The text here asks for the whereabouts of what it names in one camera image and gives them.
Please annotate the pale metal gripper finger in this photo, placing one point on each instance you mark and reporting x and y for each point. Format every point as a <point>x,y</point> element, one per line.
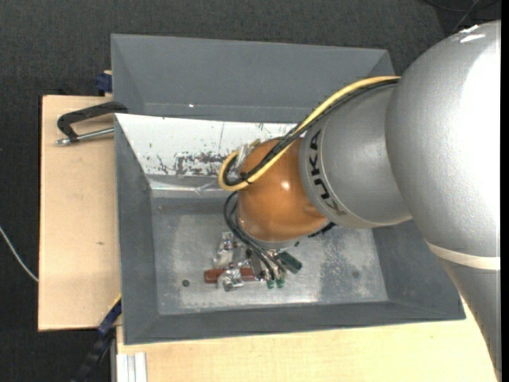
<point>232,280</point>
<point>226,249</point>

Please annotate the black cylinder on white bracket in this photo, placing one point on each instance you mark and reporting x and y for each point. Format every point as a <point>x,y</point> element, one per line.
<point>290,262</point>

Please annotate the red-brown flat block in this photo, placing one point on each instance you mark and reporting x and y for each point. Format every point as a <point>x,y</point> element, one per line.
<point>211,275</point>

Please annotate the pale wood flat board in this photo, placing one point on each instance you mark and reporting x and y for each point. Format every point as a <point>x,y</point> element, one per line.
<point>75,221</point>

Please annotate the grey metal bin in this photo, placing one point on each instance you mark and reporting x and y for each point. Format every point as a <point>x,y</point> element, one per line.
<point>191,74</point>

